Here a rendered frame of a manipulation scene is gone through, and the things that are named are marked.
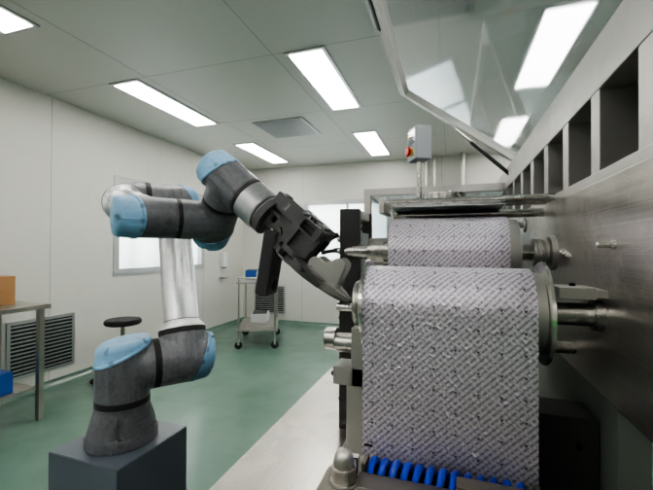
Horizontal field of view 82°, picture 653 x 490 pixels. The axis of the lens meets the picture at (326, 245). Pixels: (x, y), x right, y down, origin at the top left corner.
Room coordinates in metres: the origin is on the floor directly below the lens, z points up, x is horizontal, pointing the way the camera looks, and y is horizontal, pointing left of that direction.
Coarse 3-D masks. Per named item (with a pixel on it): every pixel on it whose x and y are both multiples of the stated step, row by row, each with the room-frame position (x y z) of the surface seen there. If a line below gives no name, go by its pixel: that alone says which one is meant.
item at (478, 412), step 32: (384, 352) 0.55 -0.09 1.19; (416, 352) 0.54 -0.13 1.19; (448, 352) 0.52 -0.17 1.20; (384, 384) 0.55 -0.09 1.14; (416, 384) 0.54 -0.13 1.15; (448, 384) 0.52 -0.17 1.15; (480, 384) 0.51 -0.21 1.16; (512, 384) 0.50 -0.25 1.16; (384, 416) 0.55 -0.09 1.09; (416, 416) 0.54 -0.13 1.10; (448, 416) 0.52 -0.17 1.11; (480, 416) 0.51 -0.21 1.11; (512, 416) 0.50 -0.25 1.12; (384, 448) 0.55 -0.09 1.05; (416, 448) 0.54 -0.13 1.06; (448, 448) 0.52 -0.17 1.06; (480, 448) 0.51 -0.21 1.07; (512, 448) 0.50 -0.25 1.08; (512, 480) 0.50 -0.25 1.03
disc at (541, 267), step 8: (536, 264) 0.56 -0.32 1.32; (544, 264) 0.52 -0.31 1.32; (536, 272) 0.56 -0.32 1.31; (544, 272) 0.52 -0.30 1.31; (544, 280) 0.52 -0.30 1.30; (552, 280) 0.49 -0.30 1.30; (552, 288) 0.48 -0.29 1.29; (552, 296) 0.48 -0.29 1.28; (552, 304) 0.48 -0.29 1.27; (552, 312) 0.48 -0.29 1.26; (552, 320) 0.48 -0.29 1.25; (552, 328) 0.48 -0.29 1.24; (552, 336) 0.48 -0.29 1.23; (552, 344) 0.48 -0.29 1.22; (544, 352) 0.52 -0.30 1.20; (552, 352) 0.49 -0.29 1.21; (544, 360) 0.52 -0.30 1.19
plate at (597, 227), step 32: (576, 192) 0.62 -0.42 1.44; (608, 192) 0.49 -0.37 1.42; (640, 192) 0.41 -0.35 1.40; (544, 224) 0.83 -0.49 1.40; (576, 224) 0.62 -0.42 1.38; (608, 224) 0.49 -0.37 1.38; (640, 224) 0.41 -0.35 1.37; (576, 256) 0.62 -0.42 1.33; (608, 256) 0.49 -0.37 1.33; (640, 256) 0.41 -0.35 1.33; (608, 288) 0.50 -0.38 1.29; (640, 288) 0.41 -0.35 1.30; (608, 320) 0.50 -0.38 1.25; (640, 320) 0.41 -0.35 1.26; (576, 352) 0.62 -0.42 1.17; (608, 352) 0.50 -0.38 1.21; (640, 352) 0.41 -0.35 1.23; (608, 384) 0.50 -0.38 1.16; (640, 384) 0.41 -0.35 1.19; (640, 416) 0.41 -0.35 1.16
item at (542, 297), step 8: (536, 280) 0.52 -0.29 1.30; (536, 288) 0.51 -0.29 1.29; (544, 288) 0.50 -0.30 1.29; (544, 296) 0.50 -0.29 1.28; (544, 304) 0.49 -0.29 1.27; (544, 312) 0.49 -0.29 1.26; (544, 320) 0.49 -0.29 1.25; (544, 328) 0.49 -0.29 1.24; (544, 336) 0.50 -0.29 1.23; (544, 344) 0.50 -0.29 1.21
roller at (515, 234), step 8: (512, 224) 0.74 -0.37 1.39; (512, 232) 0.73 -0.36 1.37; (520, 232) 0.73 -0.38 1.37; (512, 240) 0.72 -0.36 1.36; (520, 240) 0.72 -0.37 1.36; (512, 248) 0.72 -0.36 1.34; (520, 248) 0.71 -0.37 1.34; (512, 256) 0.72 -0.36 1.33; (520, 256) 0.71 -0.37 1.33; (512, 264) 0.72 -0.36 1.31; (520, 264) 0.72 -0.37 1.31
